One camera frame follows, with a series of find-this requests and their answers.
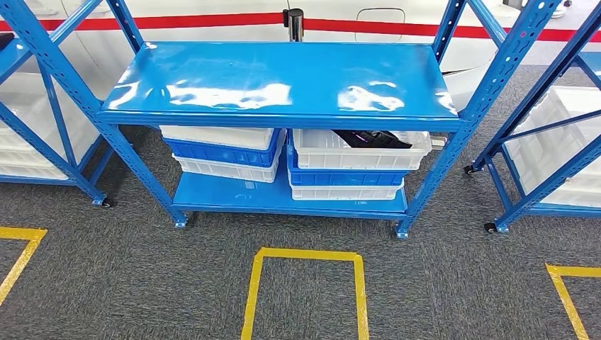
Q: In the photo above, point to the blue metal shelf rack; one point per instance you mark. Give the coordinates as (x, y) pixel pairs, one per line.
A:
(56, 117)
(281, 75)
(540, 192)

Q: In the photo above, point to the long black plastic part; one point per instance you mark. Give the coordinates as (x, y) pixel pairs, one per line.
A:
(4, 40)

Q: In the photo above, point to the black curved plastic parts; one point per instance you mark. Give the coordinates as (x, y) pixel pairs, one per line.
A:
(375, 139)

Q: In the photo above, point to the yellow floor tape square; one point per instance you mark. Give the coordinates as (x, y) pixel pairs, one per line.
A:
(565, 300)
(21, 260)
(253, 291)

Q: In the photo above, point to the metal floor socket plate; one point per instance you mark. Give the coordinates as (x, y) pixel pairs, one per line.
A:
(438, 142)

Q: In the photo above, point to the white vehicle body red stripe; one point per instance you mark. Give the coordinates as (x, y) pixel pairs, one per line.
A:
(211, 11)

